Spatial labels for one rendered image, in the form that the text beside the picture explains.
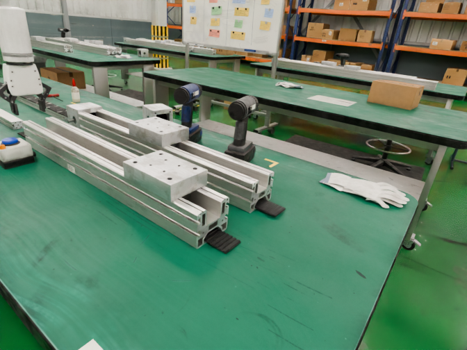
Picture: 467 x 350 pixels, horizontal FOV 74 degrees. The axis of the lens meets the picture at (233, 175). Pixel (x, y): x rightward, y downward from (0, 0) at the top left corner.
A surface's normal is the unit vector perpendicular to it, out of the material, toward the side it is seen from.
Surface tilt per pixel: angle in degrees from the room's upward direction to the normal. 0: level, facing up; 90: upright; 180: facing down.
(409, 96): 89
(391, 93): 89
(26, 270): 0
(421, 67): 90
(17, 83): 91
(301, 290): 0
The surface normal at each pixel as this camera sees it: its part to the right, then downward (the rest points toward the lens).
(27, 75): 0.80, 0.33
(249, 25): -0.60, 0.30
